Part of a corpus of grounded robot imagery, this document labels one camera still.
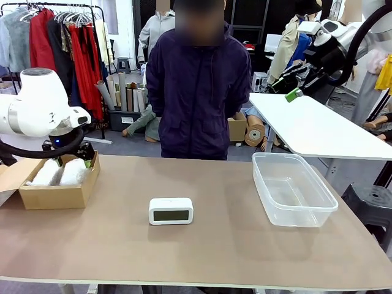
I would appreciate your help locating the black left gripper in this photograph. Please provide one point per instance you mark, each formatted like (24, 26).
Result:
(85, 150)

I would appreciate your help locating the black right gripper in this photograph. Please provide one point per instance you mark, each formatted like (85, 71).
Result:
(324, 61)

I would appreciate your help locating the fully bubble-wrapped clock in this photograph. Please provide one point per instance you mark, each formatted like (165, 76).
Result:
(73, 174)

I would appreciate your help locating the bubble-wrapped clock with visible face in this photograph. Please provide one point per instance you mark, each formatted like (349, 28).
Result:
(43, 176)

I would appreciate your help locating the white unwrapped digital clock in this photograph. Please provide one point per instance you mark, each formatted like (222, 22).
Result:
(171, 203)

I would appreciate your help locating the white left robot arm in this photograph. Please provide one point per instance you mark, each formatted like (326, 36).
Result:
(33, 104)

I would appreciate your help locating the white computer case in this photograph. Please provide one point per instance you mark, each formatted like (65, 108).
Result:
(260, 81)

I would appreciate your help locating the silver metal bar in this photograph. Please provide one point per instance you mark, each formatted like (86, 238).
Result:
(101, 141)

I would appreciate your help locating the brown cardboard box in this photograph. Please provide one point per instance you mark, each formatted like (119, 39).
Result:
(55, 196)

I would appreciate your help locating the mannequin with beige coat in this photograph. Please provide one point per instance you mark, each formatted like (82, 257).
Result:
(288, 46)

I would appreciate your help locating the white monitor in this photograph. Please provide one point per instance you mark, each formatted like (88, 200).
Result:
(272, 43)

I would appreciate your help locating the white side table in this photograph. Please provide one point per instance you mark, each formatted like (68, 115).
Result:
(321, 128)

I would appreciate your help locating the kraft paper roll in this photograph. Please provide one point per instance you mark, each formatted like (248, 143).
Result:
(255, 134)

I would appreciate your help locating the black storage bin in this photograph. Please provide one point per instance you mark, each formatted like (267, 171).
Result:
(116, 121)

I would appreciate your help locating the small cardboard floor box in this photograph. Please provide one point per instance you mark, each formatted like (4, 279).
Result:
(237, 128)

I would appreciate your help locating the grey paper roll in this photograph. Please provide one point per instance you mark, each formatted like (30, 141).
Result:
(104, 95)

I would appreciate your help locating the light grey long dress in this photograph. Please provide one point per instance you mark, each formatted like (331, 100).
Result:
(366, 98)

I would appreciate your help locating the beige cardboard tube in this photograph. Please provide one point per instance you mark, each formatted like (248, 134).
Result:
(111, 88)

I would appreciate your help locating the brown cardboard tube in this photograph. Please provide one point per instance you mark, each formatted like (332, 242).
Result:
(129, 101)

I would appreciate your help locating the white cardboard tube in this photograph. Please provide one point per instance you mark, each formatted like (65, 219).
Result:
(136, 101)
(141, 99)

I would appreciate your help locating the tall grey tube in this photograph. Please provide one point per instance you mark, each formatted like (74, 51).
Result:
(122, 88)

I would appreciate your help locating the person in purple jacket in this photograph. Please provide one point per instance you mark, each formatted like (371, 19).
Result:
(196, 92)

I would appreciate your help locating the pink hanging garment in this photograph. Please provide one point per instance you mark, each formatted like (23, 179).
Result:
(376, 61)

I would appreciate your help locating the bare mannequin limbs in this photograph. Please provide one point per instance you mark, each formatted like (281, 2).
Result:
(378, 124)

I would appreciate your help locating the yellow hanging garment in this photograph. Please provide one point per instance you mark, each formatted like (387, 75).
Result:
(385, 73)

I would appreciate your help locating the long red dress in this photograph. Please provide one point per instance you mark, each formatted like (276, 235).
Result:
(87, 61)

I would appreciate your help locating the black hanging garment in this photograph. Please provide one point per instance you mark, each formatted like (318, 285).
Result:
(59, 55)

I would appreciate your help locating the person's blurred head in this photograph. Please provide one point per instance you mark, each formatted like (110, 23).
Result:
(199, 21)

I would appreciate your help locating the small grey stool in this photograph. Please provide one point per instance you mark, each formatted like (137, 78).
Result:
(123, 60)

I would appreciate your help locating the clear plastic container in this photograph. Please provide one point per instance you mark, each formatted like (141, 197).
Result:
(294, 214)

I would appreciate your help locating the brown patterned garment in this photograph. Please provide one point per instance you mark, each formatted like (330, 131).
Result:
(65, 36)

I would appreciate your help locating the cream hanging garment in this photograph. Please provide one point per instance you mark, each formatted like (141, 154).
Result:
(101, 39)

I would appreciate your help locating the red coat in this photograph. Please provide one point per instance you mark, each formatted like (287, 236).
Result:
(39, 39)

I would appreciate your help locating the grey fleece garment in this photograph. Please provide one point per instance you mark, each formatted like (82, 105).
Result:
(18, 39)

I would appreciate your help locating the black plastic stool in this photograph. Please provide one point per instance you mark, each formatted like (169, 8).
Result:
(370, 199)

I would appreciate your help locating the bystander in grey hoodie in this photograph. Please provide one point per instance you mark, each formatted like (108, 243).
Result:
(153, 30)

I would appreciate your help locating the black metal clothes rack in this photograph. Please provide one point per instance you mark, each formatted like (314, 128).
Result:
(61, 4)

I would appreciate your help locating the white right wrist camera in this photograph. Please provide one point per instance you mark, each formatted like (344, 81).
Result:
(309, 28)

